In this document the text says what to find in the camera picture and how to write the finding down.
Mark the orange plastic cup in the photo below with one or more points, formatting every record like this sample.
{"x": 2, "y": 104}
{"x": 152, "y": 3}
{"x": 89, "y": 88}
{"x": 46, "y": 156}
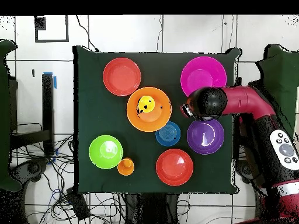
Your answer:
{"x": 125, "y": 166}

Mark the black rounded floor machine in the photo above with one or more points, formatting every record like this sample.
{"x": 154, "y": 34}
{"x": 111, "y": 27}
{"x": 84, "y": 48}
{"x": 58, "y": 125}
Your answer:
{"x": 245, "y": 170}
{"x": 32, "y": 168}

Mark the red plastic bowl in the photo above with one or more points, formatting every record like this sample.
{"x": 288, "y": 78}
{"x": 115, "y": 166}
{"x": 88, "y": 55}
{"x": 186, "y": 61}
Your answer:
{"x": 175, "y": 166}
{"x": 122, "y": 77}

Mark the black power adapter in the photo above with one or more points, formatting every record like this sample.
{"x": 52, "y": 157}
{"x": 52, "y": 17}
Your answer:
{"x": 78, "y": 203}

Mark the dark green table cloth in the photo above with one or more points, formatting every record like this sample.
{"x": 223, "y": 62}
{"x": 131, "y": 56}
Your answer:
{"x": 100, "y": 112}

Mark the black metal stand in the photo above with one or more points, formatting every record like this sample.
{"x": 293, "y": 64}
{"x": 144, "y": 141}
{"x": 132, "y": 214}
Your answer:
{"x": 48, "y": 105}

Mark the black square floor frame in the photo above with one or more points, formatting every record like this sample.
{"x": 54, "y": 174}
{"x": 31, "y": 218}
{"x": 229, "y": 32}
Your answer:
{"x": 51, "y": 40}

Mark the blue tape strip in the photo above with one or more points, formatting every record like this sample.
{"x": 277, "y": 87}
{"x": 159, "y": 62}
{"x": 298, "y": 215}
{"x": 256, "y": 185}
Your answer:
{"x": 55, "y": 81}

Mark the neighbouring green cloth table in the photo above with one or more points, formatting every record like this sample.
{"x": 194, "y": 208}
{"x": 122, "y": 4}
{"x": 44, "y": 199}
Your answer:
{"x": 4, "y": 116}
{"x": 280, "y": 70}

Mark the purple plastic bowl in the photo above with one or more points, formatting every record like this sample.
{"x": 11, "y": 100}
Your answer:
{"x": 205, "y": 140}

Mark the yellow plastic cup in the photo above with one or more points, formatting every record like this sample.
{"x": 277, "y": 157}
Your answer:
{"x": 147, "y": 102}

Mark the pink plastic bowl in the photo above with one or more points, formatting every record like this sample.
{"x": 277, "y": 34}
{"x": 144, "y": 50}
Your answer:
{"x": 203, "y": 74}

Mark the orange plastic bowl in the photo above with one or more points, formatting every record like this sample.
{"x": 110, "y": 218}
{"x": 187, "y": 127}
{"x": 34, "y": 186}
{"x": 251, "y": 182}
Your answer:
{"x": 151, "y": 121}

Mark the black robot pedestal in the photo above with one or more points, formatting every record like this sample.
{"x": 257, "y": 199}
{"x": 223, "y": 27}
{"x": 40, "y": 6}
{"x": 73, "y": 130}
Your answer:
{"x": 151, "y": 207}

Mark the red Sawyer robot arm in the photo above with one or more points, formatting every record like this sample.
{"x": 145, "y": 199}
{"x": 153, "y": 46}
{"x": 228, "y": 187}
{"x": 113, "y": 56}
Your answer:
{"x": 247, "y": 100}

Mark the blue plastic bowl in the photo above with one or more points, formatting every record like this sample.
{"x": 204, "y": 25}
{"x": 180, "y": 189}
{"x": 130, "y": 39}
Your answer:
{"x": 168, "y": 134}

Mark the green plastic bowl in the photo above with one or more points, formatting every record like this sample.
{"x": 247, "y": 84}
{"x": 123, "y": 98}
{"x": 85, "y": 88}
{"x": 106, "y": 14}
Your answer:
{"x": 105, "y": 151}

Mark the small black floor object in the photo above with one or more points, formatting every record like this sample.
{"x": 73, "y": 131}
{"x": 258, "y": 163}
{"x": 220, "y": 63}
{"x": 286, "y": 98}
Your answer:
{"x": 33, "y": 73}

